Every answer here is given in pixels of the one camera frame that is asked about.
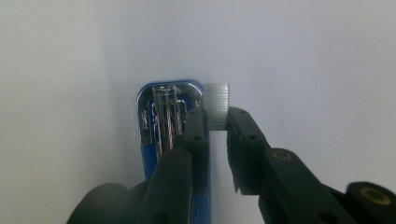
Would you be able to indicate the silver staple strip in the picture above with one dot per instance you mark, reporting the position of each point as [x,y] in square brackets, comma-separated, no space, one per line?
[217,102]

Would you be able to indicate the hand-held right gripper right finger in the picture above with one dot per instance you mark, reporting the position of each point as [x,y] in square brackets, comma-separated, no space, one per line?
[249,146]

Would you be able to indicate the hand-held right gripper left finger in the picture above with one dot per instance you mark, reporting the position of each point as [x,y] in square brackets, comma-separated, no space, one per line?
[196,137]

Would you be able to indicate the blue-framed glossy object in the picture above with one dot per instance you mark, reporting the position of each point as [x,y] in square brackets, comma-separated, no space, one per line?
[162,118]

